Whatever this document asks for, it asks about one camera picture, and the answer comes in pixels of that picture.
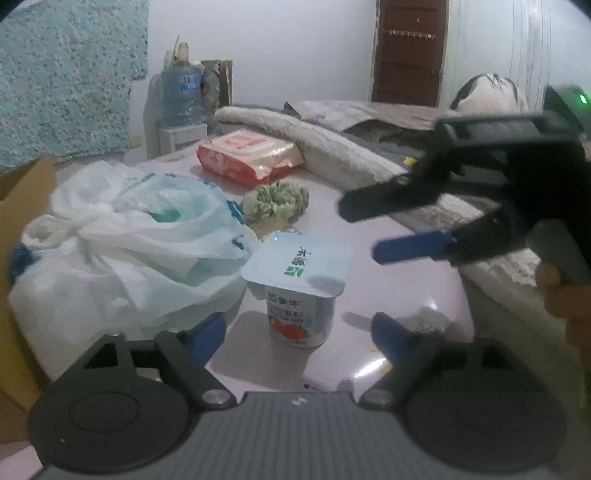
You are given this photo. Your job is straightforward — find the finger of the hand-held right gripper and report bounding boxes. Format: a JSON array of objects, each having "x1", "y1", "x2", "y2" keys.
[
  {"x1": 371, "y1": 211, "x2": 528, "y2": 269},
  {"x1": 338, "y1": 176, "x2": 505, "y2": 225}
]

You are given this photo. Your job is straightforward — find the yoghurt cup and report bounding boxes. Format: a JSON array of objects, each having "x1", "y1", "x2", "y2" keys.
[{"x1": 240, "y1": 232, "x2": 352, "y2": 350}]

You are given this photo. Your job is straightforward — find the metal hook rail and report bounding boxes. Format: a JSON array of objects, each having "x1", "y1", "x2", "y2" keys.
[{"x1": 387, "y1": 29, "x2": 438, "y2": 41}]

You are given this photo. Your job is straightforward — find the white plastic bag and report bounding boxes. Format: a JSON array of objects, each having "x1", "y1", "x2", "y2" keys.
[{"x1": 9, "y1": 161, "x2": 260, "y2": 352}]

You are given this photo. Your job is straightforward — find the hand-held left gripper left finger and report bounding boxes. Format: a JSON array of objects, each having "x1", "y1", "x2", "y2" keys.
[{"x1": 83, "y1": 314, "x2": 236, "y2": 409}]

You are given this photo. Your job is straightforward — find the blue water bottle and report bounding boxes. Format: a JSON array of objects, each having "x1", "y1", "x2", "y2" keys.
[{"x1": 159, "y1": 65, "x2": 206, "y2": 126}]

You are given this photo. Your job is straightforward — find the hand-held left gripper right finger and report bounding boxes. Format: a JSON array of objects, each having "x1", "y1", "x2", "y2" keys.
[{"x1": 358, "y1": 312, "x2": 509, "y2": 409}]

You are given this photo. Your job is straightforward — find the grey blanket with yellow stars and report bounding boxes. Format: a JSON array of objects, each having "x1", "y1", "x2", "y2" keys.
[{"x1": 341, "y1": 124, "x2": 431, "y2": 177}]

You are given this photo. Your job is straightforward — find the green scrunchie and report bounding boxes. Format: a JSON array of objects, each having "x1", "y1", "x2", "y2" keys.
[{"x1": 242, "y1": 180, "x2": 311, "y2": 232}]

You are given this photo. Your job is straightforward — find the brown wooden door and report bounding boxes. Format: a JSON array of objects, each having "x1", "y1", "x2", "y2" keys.
[{"x1": 371, "y1": 0, "x2": 451, "y2": 108}]

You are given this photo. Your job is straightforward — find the red white wet wipes pack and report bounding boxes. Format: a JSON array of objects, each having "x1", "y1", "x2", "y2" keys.
[{"x1": 196, "y1": 130, "x2": 306, "y2": 188}]

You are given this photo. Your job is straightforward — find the teal fluffy wall tapestry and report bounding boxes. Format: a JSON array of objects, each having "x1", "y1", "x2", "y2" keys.
[{"x1": 0, "y1": 0, "x2": 151, "y2": 163}]

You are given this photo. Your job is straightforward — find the beige checked blanket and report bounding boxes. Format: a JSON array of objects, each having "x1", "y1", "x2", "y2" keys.
[{"x1": 283, "y1": 99, "x2": 459, "y2": 136}]

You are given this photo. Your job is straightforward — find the white plush toy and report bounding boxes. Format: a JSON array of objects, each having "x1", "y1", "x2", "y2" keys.
[{"x1": 454, "y1": 73, "x2": 530, "y2": 114}]

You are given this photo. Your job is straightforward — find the cardboard box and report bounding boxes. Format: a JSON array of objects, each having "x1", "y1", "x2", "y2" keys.
[{"x1": 0, "y1": 154, "x2": 59, "y2": 415}]

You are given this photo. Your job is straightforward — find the person's right hand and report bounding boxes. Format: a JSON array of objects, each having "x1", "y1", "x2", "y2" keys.
[{"x1": 534, "y1": 262, "x2": 591, "y2": 370}]

